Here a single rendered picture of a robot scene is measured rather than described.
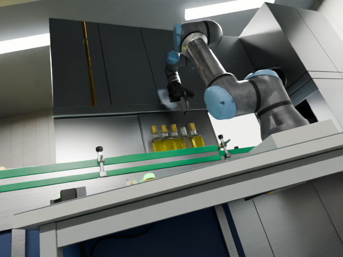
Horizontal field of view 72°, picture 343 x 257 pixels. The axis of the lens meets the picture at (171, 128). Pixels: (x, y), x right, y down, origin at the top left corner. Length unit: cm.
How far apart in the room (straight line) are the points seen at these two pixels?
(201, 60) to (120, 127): 70
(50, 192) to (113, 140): 53
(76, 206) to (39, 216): 9
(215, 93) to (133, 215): 43
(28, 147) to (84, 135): 315
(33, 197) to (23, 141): 364
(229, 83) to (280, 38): 137
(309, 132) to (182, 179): 39
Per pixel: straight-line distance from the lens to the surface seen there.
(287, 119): 80
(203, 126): 158
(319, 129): 81
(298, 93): 197
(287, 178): 74
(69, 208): 66
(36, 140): 448
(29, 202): 97
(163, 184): 62
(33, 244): 96
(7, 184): 102
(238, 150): 141
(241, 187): 69
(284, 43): 210
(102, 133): 139
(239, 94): 78
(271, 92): 83
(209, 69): 89
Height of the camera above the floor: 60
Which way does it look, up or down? 24 degrees up
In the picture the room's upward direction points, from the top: 16 degrees counter-clockwise
